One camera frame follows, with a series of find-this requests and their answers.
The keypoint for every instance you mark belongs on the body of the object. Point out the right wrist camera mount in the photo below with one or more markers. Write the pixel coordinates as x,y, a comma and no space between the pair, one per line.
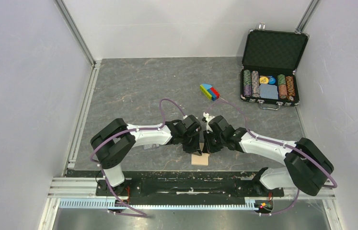
206,119

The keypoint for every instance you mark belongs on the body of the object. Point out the green red chip stack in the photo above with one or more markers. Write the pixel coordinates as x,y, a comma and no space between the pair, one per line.
282,87

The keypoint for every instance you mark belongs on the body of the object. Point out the black poker chip case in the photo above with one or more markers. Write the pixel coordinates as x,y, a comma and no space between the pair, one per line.
272,53

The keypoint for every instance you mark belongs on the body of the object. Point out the grey pink chip stack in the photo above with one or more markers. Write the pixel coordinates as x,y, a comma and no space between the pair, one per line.
255,84

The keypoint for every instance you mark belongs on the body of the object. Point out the beige card holder wallet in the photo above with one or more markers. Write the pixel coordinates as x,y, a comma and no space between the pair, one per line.
200,160

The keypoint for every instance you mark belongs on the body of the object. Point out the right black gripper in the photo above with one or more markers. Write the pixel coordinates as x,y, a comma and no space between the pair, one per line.
208,148

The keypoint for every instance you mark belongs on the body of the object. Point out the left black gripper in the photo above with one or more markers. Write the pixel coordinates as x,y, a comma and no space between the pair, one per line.
195,149

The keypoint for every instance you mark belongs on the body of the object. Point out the blue playing card deck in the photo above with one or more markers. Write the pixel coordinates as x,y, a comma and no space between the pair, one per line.
268,91

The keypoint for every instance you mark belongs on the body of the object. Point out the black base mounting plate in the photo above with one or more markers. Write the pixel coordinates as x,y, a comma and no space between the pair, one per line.
192,188

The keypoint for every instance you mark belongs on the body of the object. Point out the yellow dealer chip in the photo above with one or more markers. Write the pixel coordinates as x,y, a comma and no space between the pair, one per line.
263,80

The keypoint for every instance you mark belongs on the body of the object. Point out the orange brown chip stack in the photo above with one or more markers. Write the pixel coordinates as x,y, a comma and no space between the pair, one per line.
290,88

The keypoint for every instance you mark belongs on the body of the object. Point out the colourful toy brick block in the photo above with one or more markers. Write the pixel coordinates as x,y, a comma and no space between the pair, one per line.
209,91

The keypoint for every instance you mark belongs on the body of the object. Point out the green purple chip stack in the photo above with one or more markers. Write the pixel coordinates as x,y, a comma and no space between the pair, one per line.
247,84

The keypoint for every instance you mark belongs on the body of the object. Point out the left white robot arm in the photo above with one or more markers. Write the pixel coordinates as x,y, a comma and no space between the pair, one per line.
113,143

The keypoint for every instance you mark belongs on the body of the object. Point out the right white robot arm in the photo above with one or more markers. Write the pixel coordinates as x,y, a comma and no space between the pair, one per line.
304,165

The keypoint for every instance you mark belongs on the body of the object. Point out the blue dealer chip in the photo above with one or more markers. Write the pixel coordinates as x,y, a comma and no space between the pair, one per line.
272,80

